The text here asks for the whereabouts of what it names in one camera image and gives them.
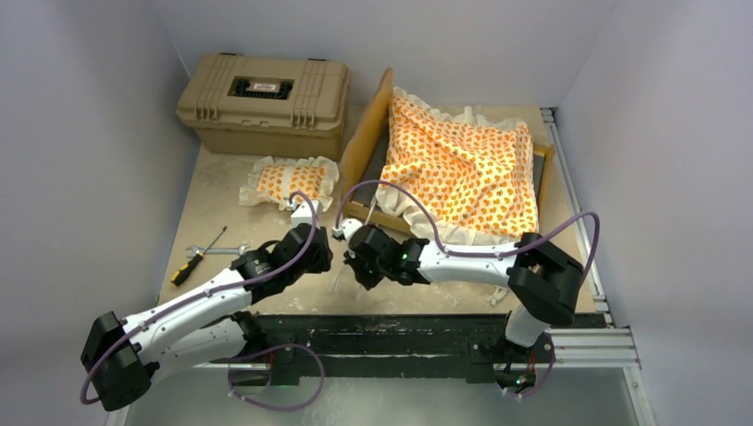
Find orange patterned white blanket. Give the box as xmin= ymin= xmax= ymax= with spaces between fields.
xmin=367 ymin=87 xmax=539 ymax=246

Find wooden pet bed frame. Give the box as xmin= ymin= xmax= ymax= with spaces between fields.
xmin=340 ymin=67 xmax=556 ymax=233

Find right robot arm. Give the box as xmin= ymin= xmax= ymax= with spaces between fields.
xmin=333 ymin=219 xmax=584 ymax=361

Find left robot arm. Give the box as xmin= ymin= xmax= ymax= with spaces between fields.
xmin=79 ymin=224 xmax=332 ymax=412

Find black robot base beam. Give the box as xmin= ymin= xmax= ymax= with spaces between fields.
xmin=226 ymin=312 xmax=553 ymax=389

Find small orange patterned pillow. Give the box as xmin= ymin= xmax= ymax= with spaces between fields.
xmin=238 ymin=156 xmax=339 ymax=211

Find silver open-end wrench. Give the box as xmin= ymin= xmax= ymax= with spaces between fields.
xmin=186 ymin=245 xmax=250 ymax=258

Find yellow black screwdriver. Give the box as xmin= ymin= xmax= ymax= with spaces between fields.
xmin=170 ymin=226 xmax=227 ymax=287

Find tan plastic tool case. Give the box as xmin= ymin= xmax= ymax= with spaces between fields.
xmin=176 ymin=53 xmax=351 ymax=161

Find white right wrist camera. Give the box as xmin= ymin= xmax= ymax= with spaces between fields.
xmin=332 ymin=217 xmax=363 ymax=242

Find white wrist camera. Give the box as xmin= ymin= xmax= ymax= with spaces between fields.
xmin=290 ymin=201 xmax=321 ymax=228
xmin=332 ymin=217 xmax=363 ymax=242

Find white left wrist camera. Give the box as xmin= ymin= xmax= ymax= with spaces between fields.
xmin=290 ymin=201 xmax=321 ymax=228

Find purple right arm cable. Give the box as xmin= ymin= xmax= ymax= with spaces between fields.
xmin=334 ymin=179 xmax=602 ymax=399

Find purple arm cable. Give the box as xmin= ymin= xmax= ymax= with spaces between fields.
xmin=334 ymin=179 xmax=602 ymax=399
xmin=79 ymin=191 xmax=327 ymax=413

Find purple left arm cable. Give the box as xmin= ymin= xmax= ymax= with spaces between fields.
xmin=79 ymin=191 xmax=327 ymax=413

